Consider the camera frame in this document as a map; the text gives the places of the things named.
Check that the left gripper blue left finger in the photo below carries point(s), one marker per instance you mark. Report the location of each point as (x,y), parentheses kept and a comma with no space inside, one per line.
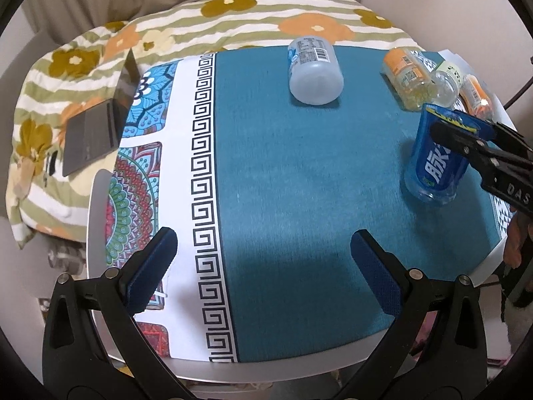
(145,269)

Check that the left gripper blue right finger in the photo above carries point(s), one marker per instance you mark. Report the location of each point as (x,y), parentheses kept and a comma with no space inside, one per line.
(378,269)

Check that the blue label plastic cup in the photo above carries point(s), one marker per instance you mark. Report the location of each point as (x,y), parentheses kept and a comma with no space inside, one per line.
(433,171)

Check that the orange label plastic cup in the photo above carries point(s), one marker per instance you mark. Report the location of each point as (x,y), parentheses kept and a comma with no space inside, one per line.
(476,99)

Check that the green white label cup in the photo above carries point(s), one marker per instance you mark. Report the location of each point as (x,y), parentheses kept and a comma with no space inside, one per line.
(447,78)

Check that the yellow orange label cup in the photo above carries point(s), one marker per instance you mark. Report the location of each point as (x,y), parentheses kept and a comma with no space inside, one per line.
(411,80)

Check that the white blue label cup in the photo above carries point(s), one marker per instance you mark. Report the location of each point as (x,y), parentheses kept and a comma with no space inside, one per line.
(314,74)

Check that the black curved floor lamp pole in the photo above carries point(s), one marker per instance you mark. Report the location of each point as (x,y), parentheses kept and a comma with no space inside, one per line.
(519,94)

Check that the floral striped bed duvet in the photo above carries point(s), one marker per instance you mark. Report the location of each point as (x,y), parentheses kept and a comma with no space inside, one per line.
(94,67)

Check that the teal patterned tablecloth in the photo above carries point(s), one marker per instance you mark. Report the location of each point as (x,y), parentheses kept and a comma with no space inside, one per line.
(291,199)

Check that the grey laptop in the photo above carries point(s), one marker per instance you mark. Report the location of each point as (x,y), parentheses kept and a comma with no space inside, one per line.
(97,131)

